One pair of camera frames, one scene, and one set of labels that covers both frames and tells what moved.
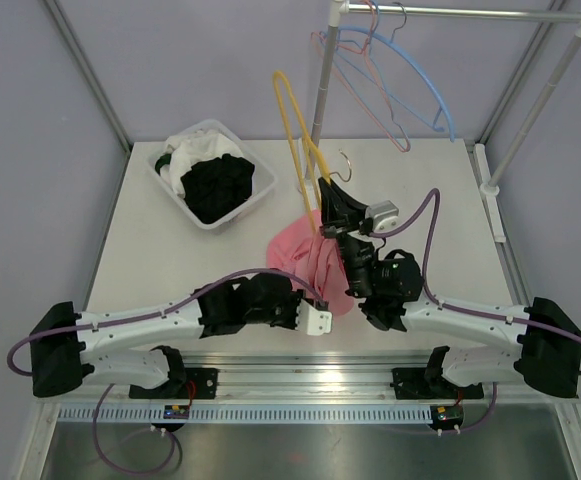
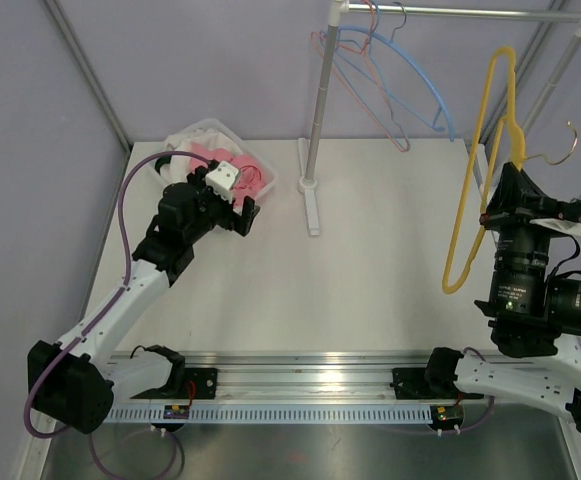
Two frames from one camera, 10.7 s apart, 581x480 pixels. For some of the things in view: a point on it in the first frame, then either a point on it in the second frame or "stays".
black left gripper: (294, 298) -> (232, 221)
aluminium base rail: (311, 378) stays
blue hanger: (448, 119) -> (433, 126)
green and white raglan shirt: (163, 160) stays
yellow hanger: (301, 145) -> (513, 124)
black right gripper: (339, 206) -> (517, 200)
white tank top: (189, 147) stays
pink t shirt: (298, 247) -> (252, 175)
